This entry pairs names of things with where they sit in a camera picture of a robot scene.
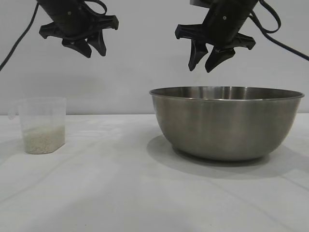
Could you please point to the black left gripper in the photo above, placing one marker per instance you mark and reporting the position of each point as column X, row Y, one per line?
column 65, row 17

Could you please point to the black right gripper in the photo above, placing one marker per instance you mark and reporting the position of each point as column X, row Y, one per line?
column 224, row 21

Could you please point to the stainless steel mixing bowl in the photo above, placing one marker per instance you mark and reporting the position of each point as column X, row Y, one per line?
column 224, row 128

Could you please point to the clear plastic measuring cup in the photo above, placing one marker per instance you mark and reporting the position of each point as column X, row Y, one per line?
column 43, row 113

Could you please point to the white uncooked rice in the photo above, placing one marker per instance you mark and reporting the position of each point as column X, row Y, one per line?
column 43, row 141

